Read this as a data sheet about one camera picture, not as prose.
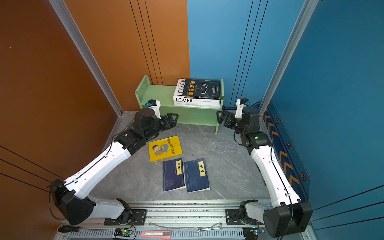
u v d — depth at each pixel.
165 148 0.97
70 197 0.38
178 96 0.83
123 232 0.71
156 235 0.68
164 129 0.64
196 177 0.85
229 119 0.63
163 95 0.92
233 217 0.72
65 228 0.69
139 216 0.74
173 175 0.88
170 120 0.64
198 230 0.70
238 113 0.64
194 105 0.84
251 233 0.70
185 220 0.73
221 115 0.65
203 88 0.84
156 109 0.64
